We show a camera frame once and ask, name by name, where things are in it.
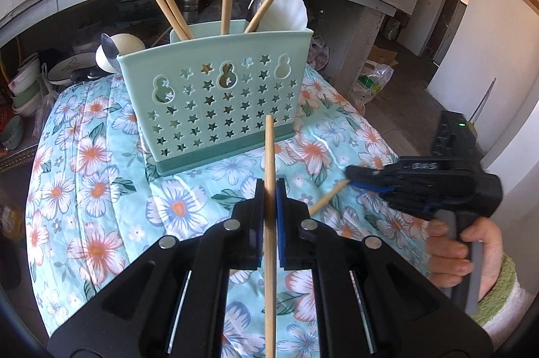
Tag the floral quilt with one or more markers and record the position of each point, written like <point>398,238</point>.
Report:
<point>105,189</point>

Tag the black electronic box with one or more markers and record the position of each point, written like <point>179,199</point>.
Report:
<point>454,132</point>

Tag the stack of white bowls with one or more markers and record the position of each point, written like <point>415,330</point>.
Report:
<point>23,82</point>

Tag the metal containers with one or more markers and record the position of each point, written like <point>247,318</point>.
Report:
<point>192,4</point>

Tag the white plastic rice spoon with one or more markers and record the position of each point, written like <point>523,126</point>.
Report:
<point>288,12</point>
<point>128,43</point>

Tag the green plastic utensil holder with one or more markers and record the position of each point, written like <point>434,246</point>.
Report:
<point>236,97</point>

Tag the green bowl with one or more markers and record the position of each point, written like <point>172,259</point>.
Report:
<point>10,132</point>

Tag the clear plastic bag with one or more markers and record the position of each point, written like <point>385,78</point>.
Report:
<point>374,82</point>

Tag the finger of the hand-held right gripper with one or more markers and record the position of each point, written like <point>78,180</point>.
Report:
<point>372,189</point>
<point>370,172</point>

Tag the person's right hand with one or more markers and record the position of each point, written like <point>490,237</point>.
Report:
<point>448,257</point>

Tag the cardboard box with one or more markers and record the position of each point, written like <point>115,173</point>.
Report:
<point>382,55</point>

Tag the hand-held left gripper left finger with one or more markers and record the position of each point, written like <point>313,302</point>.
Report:
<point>260,215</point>

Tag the pink plastic bag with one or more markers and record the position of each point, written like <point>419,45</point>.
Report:
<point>318,53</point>

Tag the white patterned bowl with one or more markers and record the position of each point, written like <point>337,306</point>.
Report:
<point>71,65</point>

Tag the metal spoon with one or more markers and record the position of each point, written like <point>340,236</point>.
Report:
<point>108,46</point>
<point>254,10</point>

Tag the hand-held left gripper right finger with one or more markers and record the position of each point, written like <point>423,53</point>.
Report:
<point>281,223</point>

